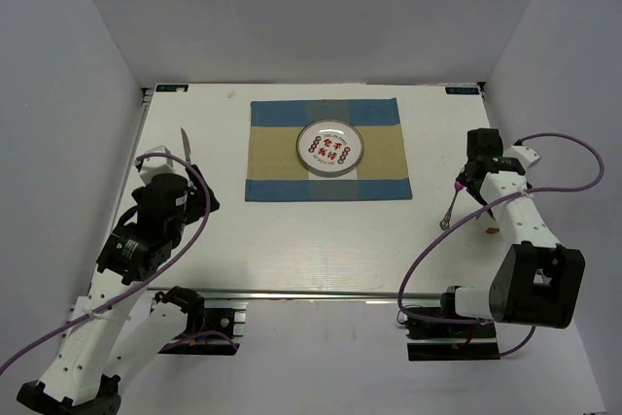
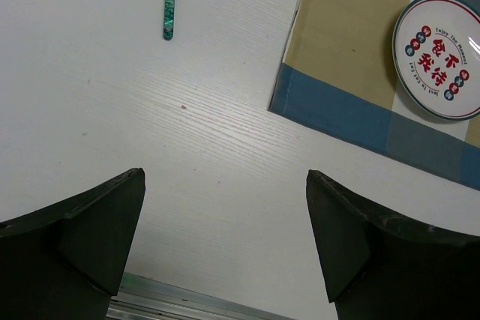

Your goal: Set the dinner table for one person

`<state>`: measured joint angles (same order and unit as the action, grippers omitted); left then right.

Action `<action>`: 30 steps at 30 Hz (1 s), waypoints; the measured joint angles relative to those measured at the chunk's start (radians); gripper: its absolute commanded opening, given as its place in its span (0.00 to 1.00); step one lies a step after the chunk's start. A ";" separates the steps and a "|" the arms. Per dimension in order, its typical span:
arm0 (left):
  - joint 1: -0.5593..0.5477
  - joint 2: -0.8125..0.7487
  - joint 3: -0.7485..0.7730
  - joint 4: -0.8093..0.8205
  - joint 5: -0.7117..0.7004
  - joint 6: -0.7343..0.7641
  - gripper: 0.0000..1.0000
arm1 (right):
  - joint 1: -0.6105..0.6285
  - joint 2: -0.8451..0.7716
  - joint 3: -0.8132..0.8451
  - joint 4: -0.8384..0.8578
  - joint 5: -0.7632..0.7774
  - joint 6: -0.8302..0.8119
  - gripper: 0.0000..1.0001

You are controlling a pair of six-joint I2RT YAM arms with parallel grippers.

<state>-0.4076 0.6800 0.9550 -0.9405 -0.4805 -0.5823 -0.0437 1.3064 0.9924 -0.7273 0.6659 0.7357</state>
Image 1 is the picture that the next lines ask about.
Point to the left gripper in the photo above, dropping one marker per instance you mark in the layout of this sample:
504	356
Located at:
197	199

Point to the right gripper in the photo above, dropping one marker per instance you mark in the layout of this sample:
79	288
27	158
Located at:
461	180

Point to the blue beige cloth placemat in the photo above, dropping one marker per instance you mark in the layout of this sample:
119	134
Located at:
275	173

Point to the metal tin cup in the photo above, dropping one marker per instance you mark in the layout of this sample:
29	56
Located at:
493	229

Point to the pink iridescent fork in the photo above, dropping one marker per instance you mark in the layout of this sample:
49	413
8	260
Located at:
445	222

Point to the white plate with red characters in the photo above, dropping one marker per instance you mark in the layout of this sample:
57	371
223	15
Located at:
329	148

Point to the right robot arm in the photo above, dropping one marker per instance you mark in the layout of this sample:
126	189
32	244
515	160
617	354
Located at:
539	279

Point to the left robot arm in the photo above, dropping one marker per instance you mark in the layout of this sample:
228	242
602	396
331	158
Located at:
95	363

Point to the right corner table sticker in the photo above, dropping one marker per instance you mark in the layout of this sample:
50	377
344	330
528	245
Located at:
462	90

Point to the corner table sticker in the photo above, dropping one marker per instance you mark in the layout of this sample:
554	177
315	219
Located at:
175	88
462	90

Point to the left corner table sticker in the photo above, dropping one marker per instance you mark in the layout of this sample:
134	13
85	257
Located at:
175	88

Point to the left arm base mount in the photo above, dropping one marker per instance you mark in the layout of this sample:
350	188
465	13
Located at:
223	328

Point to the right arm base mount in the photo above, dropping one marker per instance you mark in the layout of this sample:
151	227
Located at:
437	342

